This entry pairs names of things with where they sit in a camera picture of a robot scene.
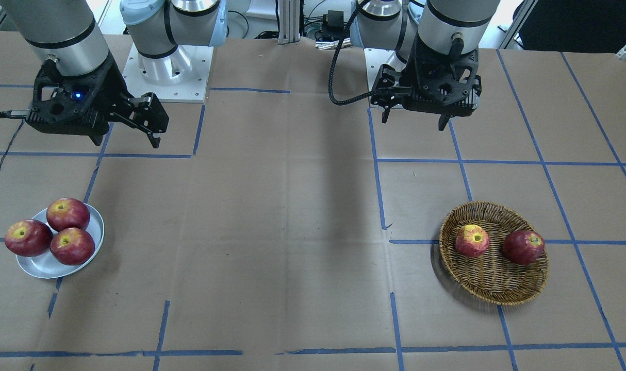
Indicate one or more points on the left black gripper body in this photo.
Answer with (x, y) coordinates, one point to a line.
(388, 84)

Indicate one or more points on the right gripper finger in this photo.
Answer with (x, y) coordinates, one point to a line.
(154, 139)
(97, 139)

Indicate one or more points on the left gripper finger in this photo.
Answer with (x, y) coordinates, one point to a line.
(443, 121)
(385, 114)

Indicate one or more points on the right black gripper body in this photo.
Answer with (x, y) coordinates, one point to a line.
(114, 83)

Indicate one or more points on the yellow-red apple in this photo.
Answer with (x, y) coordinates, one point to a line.
(472, 241)

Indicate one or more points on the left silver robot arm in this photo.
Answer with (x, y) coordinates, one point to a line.
(393, 25)

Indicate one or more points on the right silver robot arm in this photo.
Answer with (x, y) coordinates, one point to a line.
(68, 31)

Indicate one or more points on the red apple on plate back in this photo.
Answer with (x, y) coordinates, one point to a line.
(67, 213)

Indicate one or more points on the red apple on plate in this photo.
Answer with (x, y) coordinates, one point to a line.
(28, 238)
(72, 246)
(67, 213)

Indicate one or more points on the red apple on plate front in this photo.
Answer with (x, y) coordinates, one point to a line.
(72, 246)

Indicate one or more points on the dark red apple in basket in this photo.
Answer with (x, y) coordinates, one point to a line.
(523, 247)

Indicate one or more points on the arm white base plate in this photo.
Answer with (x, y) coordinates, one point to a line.
(184, 77)
(374, 58)

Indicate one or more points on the aluminium frame post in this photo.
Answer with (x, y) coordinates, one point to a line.
(289, 20)

